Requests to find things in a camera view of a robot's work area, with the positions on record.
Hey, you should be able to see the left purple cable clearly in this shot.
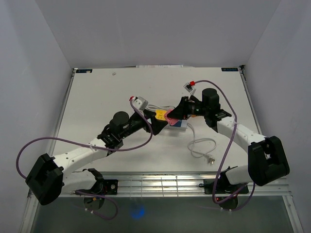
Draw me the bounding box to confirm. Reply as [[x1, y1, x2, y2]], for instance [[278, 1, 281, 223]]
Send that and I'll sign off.
[[16, 100, 154, 220]]

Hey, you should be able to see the pink plug adapter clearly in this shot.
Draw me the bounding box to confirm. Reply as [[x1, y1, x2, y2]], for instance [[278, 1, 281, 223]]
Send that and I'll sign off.
[[164, 109, 179, 126]]

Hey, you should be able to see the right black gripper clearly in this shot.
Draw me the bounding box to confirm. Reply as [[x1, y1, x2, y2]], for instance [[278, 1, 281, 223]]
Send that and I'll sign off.
[[167, 97, 208, 120]]

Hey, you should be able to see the white power cord with plug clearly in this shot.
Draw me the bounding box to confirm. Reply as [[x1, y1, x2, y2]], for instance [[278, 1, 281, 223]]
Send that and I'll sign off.
[[186, 123, 217, 166]]

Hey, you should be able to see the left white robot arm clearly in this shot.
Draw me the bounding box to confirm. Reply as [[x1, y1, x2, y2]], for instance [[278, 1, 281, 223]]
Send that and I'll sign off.
[[26, 110, 168, 205]]

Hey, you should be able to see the aluminium rail frame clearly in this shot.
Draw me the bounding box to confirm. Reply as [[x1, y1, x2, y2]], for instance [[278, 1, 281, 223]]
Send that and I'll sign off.
[[59, 171, 291, 198]]

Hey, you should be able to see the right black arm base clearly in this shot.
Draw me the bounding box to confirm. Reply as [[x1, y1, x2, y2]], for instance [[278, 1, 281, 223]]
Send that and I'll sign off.
[[198, 179, 249, 194]]

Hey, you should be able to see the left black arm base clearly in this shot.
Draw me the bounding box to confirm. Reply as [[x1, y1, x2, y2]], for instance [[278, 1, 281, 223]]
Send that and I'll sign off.
[[76, 179, 119, 195]]

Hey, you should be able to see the yellow cube socket adapter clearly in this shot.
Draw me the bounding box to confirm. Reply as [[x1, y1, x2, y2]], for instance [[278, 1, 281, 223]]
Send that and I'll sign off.
[[155, 109, 167, 121]]

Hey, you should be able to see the orange strip white cord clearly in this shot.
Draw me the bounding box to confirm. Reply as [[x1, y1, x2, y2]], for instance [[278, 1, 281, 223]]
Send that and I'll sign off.
[[147, 104, 177, 111]]

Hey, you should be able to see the white multicolour power strip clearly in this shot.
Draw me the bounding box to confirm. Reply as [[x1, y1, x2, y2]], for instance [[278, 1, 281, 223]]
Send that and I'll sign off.
[[164, 120, 188, 132]]

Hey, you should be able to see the blue corner label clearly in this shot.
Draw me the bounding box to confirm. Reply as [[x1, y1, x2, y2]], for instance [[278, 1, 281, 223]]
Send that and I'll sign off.
[[76, 69, 93, 73], [221, 67, 239, 72]]

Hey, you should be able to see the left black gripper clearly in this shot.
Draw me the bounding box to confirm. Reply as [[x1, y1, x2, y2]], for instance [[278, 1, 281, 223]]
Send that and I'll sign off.
[[120, 109, 168, 139]]

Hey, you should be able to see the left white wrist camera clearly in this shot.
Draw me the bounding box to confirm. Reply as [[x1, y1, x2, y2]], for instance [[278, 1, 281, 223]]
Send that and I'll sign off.
[[130, 97, 148, 111]]

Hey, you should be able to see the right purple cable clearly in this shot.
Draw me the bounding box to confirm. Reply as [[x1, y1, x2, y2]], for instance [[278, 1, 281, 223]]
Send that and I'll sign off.
[[194, 80, 256, 212]]

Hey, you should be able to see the blue cube socket adapter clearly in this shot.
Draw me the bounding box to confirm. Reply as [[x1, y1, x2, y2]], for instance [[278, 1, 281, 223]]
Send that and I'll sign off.
[[171, 120, 183, 128]]

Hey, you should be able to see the left blue corner label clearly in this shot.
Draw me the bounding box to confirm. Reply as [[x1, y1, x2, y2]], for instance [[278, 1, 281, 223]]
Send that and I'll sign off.
[[76, 69, 93, 73]]

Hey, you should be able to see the purple cable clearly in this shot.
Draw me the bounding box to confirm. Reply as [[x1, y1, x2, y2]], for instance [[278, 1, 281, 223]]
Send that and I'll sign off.
[[16, 100, 154, 220], [194, 80, 256, 212]]

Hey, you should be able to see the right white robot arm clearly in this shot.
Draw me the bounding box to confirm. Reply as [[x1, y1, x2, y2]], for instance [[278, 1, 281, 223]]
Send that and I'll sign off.
[[167, 88, 290, 193]]

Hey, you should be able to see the right blue corner label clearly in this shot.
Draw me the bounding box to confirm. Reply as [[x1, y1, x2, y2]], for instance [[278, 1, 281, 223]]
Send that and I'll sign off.
[[221, 67, 239, 72]]

